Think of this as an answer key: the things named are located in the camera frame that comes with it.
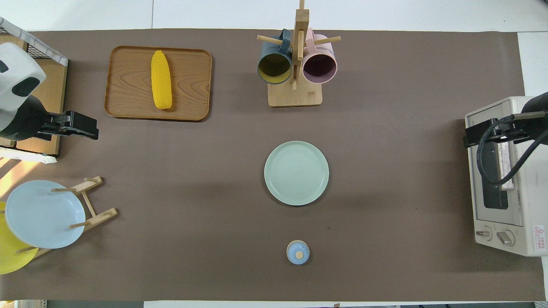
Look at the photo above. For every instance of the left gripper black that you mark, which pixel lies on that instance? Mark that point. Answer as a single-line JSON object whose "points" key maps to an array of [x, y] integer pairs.
{"points": [[53, 126]]}

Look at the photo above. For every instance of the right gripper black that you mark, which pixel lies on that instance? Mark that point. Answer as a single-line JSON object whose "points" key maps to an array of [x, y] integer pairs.
{"points": [[509, 130]]}

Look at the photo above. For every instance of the yellow corn cob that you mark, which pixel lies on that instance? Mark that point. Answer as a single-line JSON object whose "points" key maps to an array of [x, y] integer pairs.
{"points": [[161, 79]]}

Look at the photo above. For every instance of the white toaster oven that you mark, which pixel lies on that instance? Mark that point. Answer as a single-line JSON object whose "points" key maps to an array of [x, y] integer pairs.
{"points": [[531, 205]]}

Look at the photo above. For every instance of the pale green plate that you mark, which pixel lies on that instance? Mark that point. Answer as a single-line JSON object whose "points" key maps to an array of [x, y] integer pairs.
{"points": [[296, 173]]}

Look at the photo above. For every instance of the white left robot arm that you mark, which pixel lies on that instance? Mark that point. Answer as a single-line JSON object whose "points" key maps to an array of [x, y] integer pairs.
{"points": [[17, 72]]}

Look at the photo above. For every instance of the wooden serving tray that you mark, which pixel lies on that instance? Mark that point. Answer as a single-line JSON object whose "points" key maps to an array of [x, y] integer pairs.
{"points": [[128, 85]]}

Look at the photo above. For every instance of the white checkered cloth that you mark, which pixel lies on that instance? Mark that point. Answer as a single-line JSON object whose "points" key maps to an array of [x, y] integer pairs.
{"points": [[43, 49]]}

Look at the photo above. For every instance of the wooden plate rack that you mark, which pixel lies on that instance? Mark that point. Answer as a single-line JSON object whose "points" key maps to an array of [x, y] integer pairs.
{"points": [[100, 216]]}

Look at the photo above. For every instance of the light blue plate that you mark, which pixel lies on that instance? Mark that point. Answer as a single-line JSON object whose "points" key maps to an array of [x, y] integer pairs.
{"points": [[43, 214]]}

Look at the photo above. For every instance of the brown table mat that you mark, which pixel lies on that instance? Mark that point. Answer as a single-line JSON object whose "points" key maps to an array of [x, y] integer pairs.
{"points": [[214, 192]]}

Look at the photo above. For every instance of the yellow plate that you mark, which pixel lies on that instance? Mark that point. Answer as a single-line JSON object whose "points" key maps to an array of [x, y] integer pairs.
{"points": [[13, 261]]}

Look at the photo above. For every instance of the pink mug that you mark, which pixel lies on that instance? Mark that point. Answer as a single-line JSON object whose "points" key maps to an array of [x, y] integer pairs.
{"points": [[319, 66]]}

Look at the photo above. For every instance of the wooden mug tree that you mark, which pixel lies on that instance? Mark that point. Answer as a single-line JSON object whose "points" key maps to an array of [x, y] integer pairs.
{"points": [[295, 96]]}

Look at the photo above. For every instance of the dark blue mug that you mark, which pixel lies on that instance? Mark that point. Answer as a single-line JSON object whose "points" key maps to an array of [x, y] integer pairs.
{"points": [[274, 68]]}

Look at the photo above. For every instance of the small blue white bell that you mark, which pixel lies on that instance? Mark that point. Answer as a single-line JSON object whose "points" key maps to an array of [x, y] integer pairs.
{"points": [[298, 252]]}

